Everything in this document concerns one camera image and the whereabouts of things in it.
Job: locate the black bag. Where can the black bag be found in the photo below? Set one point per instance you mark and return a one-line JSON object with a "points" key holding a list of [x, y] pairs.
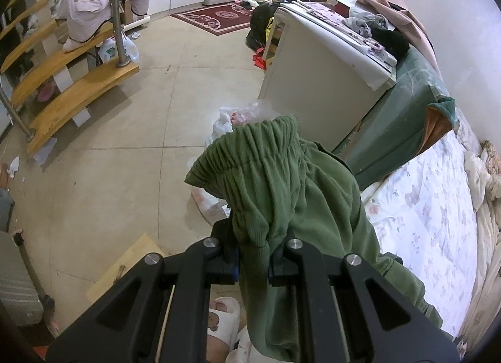
{"points": [[263, 24]]}

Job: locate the cream quilt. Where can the cream quilt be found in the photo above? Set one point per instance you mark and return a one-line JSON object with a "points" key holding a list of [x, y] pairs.
{"points": [[487, 206]]}

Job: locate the wooden spiral staircase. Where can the wooden spiral staircase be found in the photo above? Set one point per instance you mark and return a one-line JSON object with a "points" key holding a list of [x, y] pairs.
{"points": [[66, 69]]}

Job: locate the white plastic bag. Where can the white plastic bag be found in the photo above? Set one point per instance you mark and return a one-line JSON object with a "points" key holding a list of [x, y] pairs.
{"points": [[211, 202]]}

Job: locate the floral bed sheet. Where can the floral bed sheet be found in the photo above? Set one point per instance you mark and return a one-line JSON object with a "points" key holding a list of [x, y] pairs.
{"points": [[422, 210]]}

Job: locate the metal stair railing post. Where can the metal stair railing post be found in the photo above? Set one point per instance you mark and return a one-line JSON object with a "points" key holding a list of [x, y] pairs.
{"points": [[118, 10]]}

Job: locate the pile of clothes on cabinet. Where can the pile of clothes on cabinet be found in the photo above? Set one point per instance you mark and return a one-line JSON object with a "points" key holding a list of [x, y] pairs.
{"points": [[395, 6]]}

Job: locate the white shopping bag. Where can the white shopping bag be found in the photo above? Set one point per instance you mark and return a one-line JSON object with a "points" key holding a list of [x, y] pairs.
{"points": [[117, 49]]}

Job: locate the wooden board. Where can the wooden board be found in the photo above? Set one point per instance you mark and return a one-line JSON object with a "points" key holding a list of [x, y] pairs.
{"points": [[125, 265]]}

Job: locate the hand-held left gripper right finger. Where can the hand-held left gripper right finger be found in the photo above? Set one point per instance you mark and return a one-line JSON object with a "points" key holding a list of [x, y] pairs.
{"points": [[273, 265]]}

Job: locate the white slipper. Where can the white slipper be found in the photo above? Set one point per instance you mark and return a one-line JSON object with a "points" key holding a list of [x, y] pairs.
{"points": [[220, 322]]}

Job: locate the red patterned rug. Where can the red patterned rug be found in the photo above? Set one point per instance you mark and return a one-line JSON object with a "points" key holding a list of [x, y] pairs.
{"points": [[215, 17]]}

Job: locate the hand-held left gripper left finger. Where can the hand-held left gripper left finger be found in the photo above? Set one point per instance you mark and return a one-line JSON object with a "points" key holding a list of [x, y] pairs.
{"points": [[233, 259]]}

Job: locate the white cabinet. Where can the white cabinet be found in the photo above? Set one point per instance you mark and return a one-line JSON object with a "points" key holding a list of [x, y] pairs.
{"points": [[317, 57]]}

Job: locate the green blanket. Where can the green blanket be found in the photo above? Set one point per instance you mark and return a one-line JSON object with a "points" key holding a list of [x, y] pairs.
{"points": [[407, 108]]}

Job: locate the clear plastic bag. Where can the clear plastic bag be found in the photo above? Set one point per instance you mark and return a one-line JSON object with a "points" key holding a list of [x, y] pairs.
{"points": [[254, 112]]}

